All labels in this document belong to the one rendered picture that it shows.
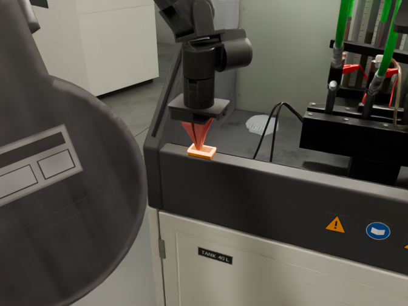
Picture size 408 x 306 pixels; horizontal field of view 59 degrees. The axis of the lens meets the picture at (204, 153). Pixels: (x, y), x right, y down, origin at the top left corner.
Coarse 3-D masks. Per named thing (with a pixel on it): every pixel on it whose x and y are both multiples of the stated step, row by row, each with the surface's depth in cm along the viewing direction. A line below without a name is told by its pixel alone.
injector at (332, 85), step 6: (342, 60) 77; (330, 66) 79; (342, 66) 77; (330, 72) 79; (336, 72) 78; (342, 72) 79; (330, 78) 79; (336, 78) 79; (330, 84) 78; (336, 84) 77; (330, 90) 81; (336, 90) 81; (330, 96) 81; (330, 102) 82; (330, 108) 83; (330, 114) 83
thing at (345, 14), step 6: (342, 0) 57; (348, 0) 56; (354, 0) 89; (342, 6) 57; (348, 6) 57; (342, 12) 57; (348, 12) 90; (342, 18) 58; (348, 18) 90; (342, 24) 59; (336, 30) 61; (342, 30) 60; (336, 36) 62; (342, 36) 61; (336, 42) 63; (342, 42) 63
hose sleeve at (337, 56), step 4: (336, 48) 65; (340, 48) 64; (336, 52) 66; (340, 52) 66; (332, 56) 70; (336, 56) 68; (340, 56) 68; (332, 60) 72; (336, 60) 70; (340, 60) 70
